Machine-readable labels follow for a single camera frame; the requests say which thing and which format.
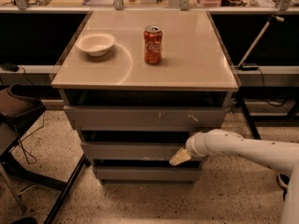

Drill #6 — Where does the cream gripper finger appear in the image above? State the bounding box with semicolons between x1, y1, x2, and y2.
169;147;192;166

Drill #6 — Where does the grey drawer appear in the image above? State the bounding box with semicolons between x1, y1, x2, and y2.
93;167;201;182
64;105;227;132
81;142;183;161

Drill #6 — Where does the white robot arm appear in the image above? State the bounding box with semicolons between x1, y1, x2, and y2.
169;129;299;224

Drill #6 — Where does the grey bottom drawer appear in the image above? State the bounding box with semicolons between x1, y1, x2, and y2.
93;167;201;182

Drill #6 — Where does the grey drawer cabinet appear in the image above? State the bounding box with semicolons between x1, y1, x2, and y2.
52;10;238;171

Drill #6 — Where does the grey top drawer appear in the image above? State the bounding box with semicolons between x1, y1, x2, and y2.
64;105;227;132

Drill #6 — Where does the black table leg right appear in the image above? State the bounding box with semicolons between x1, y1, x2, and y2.
238;98;261;140

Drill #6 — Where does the black white sneaker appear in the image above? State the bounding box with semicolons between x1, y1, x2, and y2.
277;174;289;189

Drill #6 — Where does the black power adapter right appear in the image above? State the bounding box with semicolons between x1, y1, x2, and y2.
240;63;259;71

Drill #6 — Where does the black power adapter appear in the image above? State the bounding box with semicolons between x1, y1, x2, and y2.
0;63;19;72
240;63;259;71

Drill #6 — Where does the red soda can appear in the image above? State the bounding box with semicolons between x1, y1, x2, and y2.
144;25;163;64

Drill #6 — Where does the white bowl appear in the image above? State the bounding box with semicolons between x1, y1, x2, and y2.
76;33;115;57

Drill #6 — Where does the black office chair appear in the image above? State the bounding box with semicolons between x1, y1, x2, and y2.
0;85;89;224

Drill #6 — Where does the black power adapter left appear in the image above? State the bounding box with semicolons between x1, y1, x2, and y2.
0;63;19;72

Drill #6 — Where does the black floor cable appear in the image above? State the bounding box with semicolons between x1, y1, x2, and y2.
17;112;46;165

